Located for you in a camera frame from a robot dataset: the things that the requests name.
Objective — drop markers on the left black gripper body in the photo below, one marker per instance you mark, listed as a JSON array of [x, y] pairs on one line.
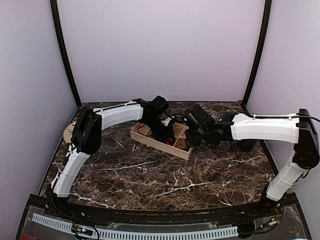
[[159, 132]]

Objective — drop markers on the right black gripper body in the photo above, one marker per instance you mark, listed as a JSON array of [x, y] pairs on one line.
[[202, 138]]

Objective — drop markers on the beige ribbed sock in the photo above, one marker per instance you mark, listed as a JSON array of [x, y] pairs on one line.
[[181, 144]]

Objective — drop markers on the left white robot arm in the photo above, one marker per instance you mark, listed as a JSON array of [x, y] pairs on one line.
[[86, 138]]

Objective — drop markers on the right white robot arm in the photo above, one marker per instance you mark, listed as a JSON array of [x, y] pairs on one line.
[[295, 128]]

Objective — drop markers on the wooden compartment tray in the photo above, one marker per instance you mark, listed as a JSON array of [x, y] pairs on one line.
[[142, 133]]

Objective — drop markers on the blue enamel mug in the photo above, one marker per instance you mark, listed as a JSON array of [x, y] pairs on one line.
[[247, 145]]

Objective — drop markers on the round wooden plate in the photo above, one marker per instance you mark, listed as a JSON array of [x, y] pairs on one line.
[[68, 132]]

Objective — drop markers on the right circuit board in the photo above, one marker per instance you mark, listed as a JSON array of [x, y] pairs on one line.
[[269, 224]]

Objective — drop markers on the circuit board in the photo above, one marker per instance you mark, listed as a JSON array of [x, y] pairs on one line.
[[269, 224], [80, 230]]

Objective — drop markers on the left circuit board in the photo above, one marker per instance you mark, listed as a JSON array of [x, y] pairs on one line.
[[80, 230]]

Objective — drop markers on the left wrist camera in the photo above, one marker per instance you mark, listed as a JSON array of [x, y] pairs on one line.
[[161, 109]]

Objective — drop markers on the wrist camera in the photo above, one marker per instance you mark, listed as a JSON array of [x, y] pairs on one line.
[[161, 109], [196, 118]]

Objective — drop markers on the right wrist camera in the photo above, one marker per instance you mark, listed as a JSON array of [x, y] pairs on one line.
[[196, 118]]

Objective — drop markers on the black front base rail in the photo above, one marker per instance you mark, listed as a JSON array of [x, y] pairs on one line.
[[237, 215]]

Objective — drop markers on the white slotted cable duct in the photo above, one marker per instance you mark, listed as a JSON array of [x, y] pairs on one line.
[[125, 231]]

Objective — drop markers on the right black frame post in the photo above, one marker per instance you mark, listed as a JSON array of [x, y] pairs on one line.
[[259, 52]]

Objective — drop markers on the black frame post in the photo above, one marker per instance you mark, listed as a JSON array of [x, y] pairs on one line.
[[259, 52], [63, 51]]

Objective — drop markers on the left black frame post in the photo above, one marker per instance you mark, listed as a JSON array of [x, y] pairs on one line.
[[63, 51]]

